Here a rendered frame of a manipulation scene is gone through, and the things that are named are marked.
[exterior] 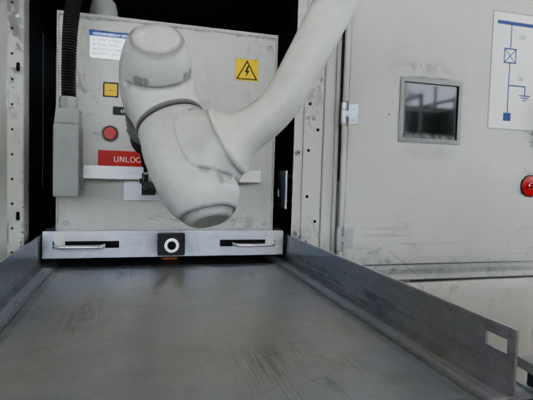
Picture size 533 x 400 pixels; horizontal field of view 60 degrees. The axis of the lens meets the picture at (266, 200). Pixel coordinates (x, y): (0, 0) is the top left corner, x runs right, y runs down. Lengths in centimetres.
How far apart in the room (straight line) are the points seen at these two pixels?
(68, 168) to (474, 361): 76
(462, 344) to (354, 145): 66
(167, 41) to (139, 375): 42
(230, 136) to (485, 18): 93
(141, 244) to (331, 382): 67
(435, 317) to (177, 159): 38
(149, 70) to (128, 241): 52
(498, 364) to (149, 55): 54
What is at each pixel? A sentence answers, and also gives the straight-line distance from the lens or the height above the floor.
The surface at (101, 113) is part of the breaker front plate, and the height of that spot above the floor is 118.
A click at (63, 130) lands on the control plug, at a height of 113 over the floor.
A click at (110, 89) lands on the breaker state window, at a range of 109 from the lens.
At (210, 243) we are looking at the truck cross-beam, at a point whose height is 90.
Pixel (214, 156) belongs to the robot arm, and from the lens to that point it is 60.
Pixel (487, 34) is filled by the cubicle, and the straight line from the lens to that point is 139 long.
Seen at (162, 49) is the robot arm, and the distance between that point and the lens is 66.
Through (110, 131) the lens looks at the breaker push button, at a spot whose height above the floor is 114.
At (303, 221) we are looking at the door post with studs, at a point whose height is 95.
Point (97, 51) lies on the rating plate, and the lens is 111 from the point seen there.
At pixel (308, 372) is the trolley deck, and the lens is 53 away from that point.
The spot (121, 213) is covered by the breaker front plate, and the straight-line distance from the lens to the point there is 108.
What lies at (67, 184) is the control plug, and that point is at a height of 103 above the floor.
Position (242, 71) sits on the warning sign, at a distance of 113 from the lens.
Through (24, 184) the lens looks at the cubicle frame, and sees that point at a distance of 107.
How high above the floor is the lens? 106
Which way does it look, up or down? 3 degrees down
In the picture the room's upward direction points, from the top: 2 degrees clockwise
